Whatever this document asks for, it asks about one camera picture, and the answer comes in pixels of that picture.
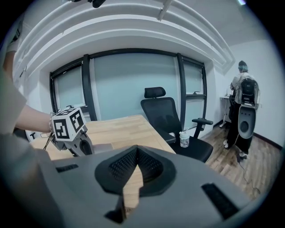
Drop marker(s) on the black office chair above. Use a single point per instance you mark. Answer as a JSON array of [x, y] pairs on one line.
[[164, 115]]

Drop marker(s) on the black head-mounted camera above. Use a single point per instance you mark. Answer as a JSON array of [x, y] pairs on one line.
[[98, 3]]

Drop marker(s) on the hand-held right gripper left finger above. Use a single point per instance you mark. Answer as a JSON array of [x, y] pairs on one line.
[[89, 189]]

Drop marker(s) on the small white jar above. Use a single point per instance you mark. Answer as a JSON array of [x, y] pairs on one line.
[[184, 140]]

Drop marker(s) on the white ceiling pipe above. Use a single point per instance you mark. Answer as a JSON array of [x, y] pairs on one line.
[[100, 12], [100, 24]]

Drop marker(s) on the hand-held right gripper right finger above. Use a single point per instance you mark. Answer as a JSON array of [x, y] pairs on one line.
[[189, 189]]

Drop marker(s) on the person's left forearm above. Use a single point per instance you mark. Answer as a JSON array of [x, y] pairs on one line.
[[33, 120]]

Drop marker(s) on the small white desk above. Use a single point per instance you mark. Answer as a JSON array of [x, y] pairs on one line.
[[225, 97]]

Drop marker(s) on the black framed frosted window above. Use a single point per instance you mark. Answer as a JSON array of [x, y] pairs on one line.
[[87, 89]]

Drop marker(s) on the white pipe hanger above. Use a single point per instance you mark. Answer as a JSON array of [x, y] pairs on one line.
[[164, 10]]

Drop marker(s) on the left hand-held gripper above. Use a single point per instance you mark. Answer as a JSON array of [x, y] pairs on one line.
[[66, 124]]

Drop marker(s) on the person's white shirt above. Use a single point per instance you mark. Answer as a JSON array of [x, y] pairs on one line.
[[15, 100]]

